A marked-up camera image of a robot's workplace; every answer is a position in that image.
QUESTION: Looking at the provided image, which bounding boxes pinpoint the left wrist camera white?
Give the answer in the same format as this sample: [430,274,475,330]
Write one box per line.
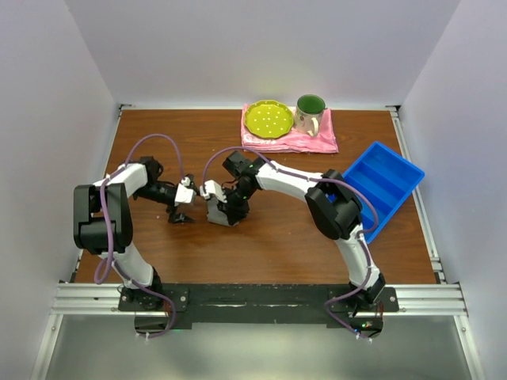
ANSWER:
[174,177,196,206]

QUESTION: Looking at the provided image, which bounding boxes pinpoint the grey sock black stripes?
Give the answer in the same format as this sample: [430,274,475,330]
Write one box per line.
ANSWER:
[207,197,241,226]

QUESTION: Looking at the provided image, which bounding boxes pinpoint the yellow-green dotted plate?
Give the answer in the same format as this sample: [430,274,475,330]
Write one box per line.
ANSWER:
[243,100,293,139]

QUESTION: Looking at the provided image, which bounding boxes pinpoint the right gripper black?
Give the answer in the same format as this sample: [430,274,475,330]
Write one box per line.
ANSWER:
[216,183,257,225]

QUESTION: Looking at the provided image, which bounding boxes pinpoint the aluminium frame rail front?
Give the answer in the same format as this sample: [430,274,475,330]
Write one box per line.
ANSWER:
[31,283,168,379]

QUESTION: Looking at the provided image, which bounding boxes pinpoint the blue plastic divided bin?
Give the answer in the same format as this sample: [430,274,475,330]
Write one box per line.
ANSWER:
[343,142,425,244]

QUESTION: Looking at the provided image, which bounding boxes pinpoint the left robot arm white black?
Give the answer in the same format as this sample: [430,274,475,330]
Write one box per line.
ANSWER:
[73,156,196,312]

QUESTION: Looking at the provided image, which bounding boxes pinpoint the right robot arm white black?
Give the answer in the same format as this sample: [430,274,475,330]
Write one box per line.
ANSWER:
[216,150,386,311]

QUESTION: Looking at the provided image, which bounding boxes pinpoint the cream mug green inside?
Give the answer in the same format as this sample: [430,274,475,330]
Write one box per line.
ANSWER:
[293,94,326,138]

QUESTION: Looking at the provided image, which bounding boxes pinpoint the pink folded cloth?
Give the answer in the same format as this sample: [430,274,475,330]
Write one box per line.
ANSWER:
[240,104,338,154]

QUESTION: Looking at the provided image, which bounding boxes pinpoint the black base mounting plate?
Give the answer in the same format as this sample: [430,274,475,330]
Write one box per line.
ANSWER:
[118,283,399,338]

